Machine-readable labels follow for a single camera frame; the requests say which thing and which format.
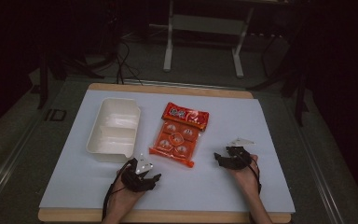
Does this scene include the dark metal stand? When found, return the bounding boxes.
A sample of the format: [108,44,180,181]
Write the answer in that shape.
[248,18,311,127]

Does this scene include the person's right hand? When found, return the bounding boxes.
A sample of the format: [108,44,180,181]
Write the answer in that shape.
[229,154,261,195]

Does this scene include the white divided plastic container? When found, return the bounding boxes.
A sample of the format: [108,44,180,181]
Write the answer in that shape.
[86,97,142,163]

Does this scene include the dark tripod stand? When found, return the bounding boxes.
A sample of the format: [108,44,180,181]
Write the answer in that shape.
[36,40,119,110]

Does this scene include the person's left hand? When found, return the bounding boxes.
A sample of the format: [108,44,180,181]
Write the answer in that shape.
[107,176,147,216]

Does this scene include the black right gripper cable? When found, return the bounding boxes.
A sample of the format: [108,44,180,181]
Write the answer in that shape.
[249,155,263,194]

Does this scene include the white table mat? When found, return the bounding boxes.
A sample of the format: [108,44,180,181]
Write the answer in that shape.
[38,89,296,215]

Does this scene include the white metal stand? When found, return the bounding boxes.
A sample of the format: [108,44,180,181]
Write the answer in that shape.
[162,0,255,78]

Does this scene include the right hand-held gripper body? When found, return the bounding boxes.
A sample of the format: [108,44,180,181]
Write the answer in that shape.
[225,137,256,171]

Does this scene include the orange snack packet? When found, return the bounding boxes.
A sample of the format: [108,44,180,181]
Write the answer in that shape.
[148,102,210,169]

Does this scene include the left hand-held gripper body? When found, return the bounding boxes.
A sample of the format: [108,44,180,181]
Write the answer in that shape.
[120,153,155,193]

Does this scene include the white work board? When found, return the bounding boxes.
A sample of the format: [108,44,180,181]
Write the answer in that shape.
[37,82,293,224]

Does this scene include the black floor cables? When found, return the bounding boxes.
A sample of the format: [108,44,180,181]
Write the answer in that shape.
[115,40,145,86]

